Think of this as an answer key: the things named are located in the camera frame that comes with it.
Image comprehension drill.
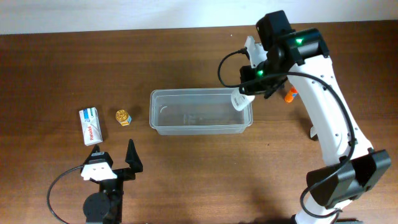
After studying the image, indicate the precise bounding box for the white Panadol medicine box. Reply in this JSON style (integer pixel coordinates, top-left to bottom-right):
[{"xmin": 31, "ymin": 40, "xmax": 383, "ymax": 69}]
[{"xmin": 79, "ymin": 107, "xmax": 103, "ymax": 146}]

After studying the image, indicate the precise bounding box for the orange tube white cap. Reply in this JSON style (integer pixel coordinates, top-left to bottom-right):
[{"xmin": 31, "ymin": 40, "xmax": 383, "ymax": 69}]
[{"xmin": 284, "ymin": 86, "xmax": 298, "ymax": 103}]

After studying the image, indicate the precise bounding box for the white plastic bottle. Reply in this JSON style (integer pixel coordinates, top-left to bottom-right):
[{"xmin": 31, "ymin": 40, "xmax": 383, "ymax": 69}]
[{"xmin": 231, "ymin": 88, "xmax": 255, "ymax": 111}]

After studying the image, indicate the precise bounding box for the black bottle white cap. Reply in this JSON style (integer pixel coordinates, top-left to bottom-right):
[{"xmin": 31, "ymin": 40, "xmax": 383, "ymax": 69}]
[{"xmin": 309, "ymin": 126, "xmax": 318, "ymax": 141}]

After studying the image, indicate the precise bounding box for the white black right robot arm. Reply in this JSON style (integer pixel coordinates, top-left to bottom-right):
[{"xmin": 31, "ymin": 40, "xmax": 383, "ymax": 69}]
[{"xmin": 239, "ymin": 11, "xmax": 391, "ymax": 223}]

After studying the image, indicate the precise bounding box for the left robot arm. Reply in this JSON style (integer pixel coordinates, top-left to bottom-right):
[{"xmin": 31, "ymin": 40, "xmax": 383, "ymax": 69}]
[{"xmin": 80, "ymin": 139, "xmax": 143, "ymax": 223}]

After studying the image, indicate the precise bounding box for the clear plastic container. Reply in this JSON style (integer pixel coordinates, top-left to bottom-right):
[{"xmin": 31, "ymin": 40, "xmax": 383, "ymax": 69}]
[{"xmin": 149, "ymin": 88, "xmax": 253, "ymax": 136}]

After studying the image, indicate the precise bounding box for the gold-lidded balm jar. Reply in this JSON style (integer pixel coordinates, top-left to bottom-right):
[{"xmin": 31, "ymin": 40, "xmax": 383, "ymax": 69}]
[{"xmin": 116, "ymin": 110, "xmax": 131, "ymax": 126}]

